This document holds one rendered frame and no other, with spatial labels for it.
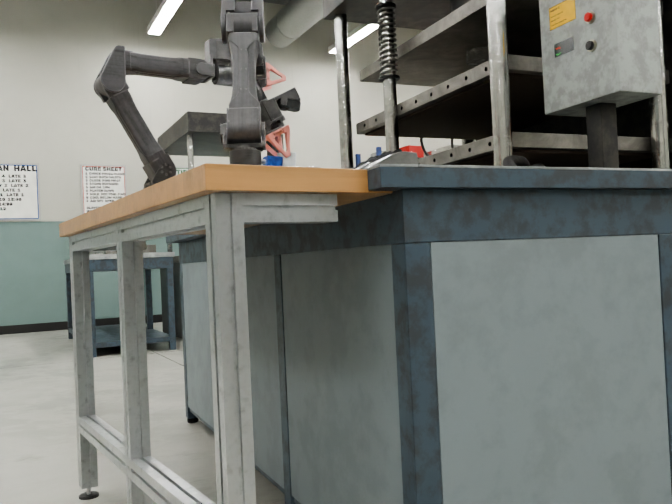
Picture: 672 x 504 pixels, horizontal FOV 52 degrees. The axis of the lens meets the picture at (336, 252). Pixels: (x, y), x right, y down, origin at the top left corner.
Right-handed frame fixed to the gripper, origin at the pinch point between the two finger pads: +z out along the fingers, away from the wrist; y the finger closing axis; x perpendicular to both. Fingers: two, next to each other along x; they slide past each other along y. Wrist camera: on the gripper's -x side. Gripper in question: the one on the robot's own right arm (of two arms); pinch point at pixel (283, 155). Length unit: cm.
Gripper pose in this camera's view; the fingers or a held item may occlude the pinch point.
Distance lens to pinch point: 180.4
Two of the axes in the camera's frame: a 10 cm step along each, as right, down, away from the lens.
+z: 4.4, 8.7, 2.0
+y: -4.0, -0.1, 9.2
